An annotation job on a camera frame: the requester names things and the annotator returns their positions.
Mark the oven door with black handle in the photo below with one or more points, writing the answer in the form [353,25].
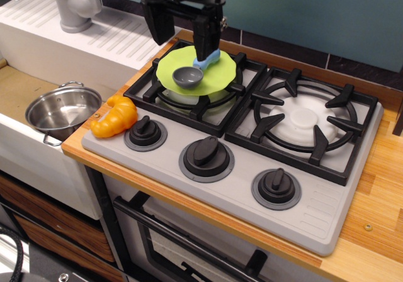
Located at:
[185,248]

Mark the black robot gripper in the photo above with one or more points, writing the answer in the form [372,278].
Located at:
[204,13]

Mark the blue handled grey spoon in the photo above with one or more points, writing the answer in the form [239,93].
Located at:
[191,77]

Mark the black right burner grate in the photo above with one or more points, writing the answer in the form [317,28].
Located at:
[331,161]

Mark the black stove knob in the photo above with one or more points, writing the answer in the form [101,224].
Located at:
[145,135]
[207,160]
[276,189]

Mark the stainless steel pot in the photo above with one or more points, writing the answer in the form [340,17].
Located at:
[60,112]

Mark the wooden drawer fronts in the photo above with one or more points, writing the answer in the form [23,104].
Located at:
[59,229]

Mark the black middle stove knob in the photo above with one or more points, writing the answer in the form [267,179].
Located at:
[207,160]

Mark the white sink unit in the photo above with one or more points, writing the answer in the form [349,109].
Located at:
[38,56]

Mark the orange toy croissant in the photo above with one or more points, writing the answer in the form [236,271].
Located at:
[122,116]

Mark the white right burner disc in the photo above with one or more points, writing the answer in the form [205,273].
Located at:
[302,113]

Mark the white burner disc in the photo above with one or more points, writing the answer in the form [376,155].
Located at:
[186,102]
[302,113]

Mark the black right stove knob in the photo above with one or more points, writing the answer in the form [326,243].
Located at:
[276,189]

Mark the black left stove knob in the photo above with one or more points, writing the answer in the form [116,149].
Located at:
[145,135]

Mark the lime green plate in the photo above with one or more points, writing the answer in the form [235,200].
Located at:
[216,78]

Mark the grey toy stove top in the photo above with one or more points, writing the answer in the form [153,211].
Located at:
[314,223]

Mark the grey toy faucet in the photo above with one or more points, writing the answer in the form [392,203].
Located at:
[75,15]

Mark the white left burner disc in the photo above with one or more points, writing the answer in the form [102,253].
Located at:
[186,102]

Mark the black left burner grate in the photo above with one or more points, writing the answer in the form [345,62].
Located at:
[211,114]

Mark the black burner grate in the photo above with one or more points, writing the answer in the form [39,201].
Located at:
[211,114]
[331,161]

